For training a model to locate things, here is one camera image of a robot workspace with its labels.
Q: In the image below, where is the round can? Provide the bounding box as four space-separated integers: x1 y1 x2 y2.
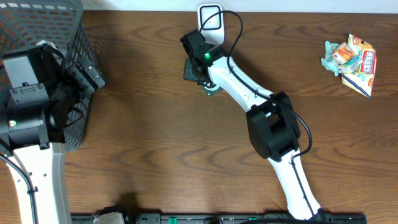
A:
202 84 222 97

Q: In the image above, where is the teal packet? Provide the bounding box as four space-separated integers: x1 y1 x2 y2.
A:
321 41 340 76

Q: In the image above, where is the orange tissue pack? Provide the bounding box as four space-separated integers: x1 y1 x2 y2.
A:
331 42 354 65

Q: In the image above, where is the white blue snack bag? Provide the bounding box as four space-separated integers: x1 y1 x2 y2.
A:
341 34 377 98

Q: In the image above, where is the small green white carton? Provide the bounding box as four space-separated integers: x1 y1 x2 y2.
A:
337 56 363 73

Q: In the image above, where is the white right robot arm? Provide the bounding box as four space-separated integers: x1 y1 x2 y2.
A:
180 29 320 220

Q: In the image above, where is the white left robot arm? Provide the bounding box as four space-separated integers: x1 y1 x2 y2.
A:
1 42 80 223

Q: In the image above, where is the white barcode scanner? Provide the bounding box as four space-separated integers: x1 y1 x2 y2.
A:
197 4 224 45

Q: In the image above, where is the grey plastic mesh basket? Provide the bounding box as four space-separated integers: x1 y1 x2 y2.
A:
1 0 97 152

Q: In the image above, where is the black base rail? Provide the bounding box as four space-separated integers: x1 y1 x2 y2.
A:
72 213 368 224

